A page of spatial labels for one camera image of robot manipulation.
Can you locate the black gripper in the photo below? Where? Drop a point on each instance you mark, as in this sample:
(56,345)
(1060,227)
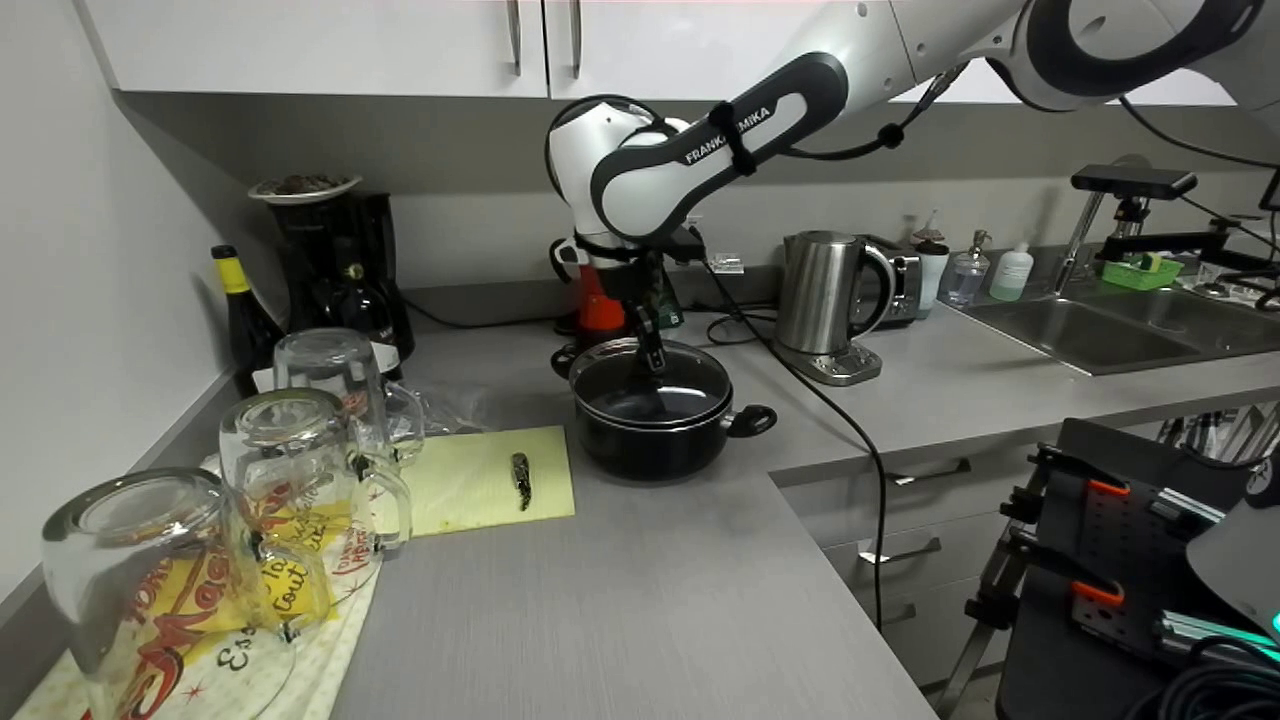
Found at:
(652,287)

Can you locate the glass lid with black knob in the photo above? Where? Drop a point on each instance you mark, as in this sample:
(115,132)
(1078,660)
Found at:
(624,402)

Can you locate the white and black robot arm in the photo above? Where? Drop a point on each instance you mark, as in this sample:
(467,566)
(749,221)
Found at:
(746,123)

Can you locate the black cooking pot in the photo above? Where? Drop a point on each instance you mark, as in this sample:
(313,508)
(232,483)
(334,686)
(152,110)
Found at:
(652,444)

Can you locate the red and black appliance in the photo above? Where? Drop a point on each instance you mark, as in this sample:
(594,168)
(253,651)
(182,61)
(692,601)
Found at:
(603,310)

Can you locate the stainless steel electric kettle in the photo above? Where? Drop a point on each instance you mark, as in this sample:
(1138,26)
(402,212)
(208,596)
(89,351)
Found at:
(812,294)

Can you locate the silver kettle base with display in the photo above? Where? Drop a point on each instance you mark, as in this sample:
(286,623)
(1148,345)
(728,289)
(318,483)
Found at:
(841,365)

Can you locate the small dark utensil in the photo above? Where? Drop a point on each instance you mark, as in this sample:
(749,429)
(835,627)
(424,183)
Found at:
(521,476)

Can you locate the grey base cabinet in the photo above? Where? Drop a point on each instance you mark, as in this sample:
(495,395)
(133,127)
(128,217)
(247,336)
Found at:
(826,535)

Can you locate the white cup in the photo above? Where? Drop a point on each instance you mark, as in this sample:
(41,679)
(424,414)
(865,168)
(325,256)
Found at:
(934,281)

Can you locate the white upper cabinet door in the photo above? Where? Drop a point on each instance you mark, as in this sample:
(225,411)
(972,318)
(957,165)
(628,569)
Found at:
(666,33)
(305,40)

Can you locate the clear soap dispenser bottle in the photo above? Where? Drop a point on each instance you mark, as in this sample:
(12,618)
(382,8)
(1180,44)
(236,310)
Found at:
(968,279)

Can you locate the black coffee maker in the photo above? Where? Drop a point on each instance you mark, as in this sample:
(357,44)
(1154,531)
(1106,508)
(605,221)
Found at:
(343,264)

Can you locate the small clear glass mug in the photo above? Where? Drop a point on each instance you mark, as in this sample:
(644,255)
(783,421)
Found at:
(334,386)

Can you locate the white plastic bottle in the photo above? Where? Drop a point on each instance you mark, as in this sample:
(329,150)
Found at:
(1011,275)

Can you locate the glass mug with yellow print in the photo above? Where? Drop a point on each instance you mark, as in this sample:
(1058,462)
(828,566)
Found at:
(302,495)

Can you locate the dark wine bottle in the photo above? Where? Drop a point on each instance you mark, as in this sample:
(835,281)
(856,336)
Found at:
(247,332)

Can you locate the stainless steel sink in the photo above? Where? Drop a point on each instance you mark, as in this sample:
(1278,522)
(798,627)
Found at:
(1106,332)

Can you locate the green sponge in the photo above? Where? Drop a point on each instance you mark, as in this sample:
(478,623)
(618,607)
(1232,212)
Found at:
(1141,275)

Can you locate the black cart with orange clips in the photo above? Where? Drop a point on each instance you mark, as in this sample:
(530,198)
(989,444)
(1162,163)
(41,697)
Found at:
(1106,545)

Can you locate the large glass mug red print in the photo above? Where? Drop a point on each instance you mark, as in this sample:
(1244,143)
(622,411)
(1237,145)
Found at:
(147,587)

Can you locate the white towel with red print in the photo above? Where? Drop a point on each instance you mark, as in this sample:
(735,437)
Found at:
(202,686)

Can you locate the cutlery in dish rack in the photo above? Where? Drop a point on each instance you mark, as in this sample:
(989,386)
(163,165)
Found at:
(1220,434)

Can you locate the black camera bar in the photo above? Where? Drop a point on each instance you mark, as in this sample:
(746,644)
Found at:
(1133,183)

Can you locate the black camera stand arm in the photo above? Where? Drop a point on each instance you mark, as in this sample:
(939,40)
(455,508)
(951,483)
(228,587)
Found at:
(1175,243)

